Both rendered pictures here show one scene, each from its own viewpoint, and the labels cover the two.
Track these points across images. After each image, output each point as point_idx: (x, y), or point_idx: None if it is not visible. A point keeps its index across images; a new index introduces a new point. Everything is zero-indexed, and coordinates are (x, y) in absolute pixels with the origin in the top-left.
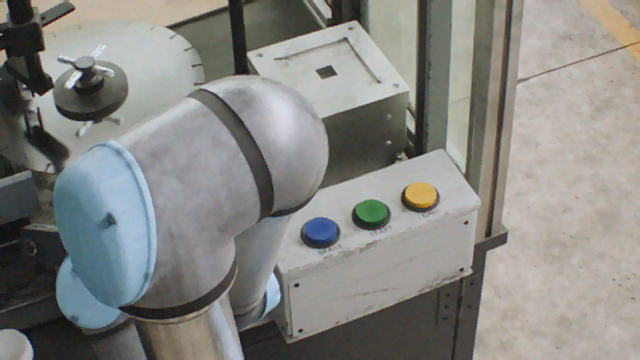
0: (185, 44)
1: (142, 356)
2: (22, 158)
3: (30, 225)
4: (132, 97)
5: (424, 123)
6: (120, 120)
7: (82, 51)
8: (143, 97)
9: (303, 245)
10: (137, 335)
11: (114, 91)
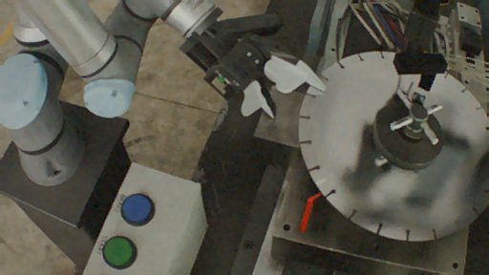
0: (415, 236)
1: (114, 10)
2: (363, 58)
3: (277, 18)
4: (376, 156)
5: None
6: (354, 132)
7: (461, 156)
8: (371, 163)
9: (138, 192)
10: (118, 4)
11: (389, 141)
